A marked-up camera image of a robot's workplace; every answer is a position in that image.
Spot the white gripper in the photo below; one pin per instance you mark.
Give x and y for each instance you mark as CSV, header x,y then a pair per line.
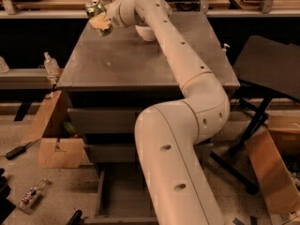
x,y
113,14

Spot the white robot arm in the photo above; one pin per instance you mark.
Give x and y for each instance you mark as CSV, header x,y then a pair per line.
x,y
165,133

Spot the grey drawer cabinet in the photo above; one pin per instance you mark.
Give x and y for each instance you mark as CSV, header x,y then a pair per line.
x,y
122,70

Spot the grey top drawer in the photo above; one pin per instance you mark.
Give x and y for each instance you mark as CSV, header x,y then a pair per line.
x,y
103,120

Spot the grey middle drawer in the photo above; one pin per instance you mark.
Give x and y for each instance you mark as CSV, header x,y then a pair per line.
x,y
126,152

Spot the grey open bottom drawer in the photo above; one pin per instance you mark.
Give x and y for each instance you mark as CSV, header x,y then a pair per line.
x,y
122,196

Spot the white bowl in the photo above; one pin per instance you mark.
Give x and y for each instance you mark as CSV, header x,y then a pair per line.
x,y
146,33

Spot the clear sanitizer bottle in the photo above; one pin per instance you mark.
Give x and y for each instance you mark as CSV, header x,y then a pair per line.
x,y
50,64

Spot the small white pump bottle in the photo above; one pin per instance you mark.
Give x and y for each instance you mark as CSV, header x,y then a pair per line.
x,y
226,48

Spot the left cardboard box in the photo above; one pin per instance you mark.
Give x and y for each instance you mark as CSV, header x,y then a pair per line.
x,y
56,148

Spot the cardboard box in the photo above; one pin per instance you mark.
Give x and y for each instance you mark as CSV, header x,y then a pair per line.
x,y
266,150
56,148

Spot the black power adapter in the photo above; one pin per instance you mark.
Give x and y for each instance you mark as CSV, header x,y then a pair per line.
x,y
18,150

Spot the black folding table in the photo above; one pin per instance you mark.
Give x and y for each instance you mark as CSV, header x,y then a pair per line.
x,y
272,68

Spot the plastic bottle on floor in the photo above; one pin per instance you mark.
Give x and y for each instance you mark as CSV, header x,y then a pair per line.
x,y
32,195

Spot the right cardboard box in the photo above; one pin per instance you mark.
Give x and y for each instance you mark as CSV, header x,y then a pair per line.
x,y
266,150

